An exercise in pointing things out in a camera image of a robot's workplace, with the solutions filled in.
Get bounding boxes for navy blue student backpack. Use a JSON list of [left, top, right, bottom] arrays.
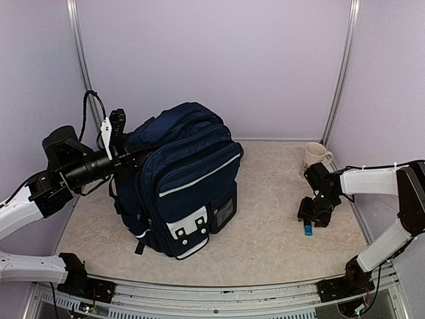
[[109, 102, 244, 260]]

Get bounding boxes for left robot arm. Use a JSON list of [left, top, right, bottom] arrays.
[[1, 126, 150, 296]]

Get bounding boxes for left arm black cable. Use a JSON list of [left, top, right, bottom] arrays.
[[78, 89, 107, 140]]

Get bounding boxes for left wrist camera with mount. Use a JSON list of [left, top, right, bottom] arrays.
[[100, 108, 126, 161]]

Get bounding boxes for aluminium frame post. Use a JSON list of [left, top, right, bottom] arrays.
[[321, 0, 361, 146], [66, 0, 104, 136]]

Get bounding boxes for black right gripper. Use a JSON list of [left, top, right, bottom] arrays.
[[297, 191, 339, 227]]

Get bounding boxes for right aluminium frame post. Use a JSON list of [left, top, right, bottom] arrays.
[[321, 0, 361, 146]]

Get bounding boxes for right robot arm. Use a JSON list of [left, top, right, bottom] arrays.
[[297, 160, 424, 301]]

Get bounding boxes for left aluminium frame post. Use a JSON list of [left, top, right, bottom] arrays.
[[66, 0, 104, 136]]

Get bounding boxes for white cartoon mug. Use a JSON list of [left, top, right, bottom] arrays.
[[300, 142, 333, 176]]

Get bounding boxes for front aluminium rail base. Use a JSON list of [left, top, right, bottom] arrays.
[[23, 262, 409, 319]]

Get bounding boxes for blue capped black marker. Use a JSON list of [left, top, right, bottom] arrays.
[[303, 220, 313, 237]]

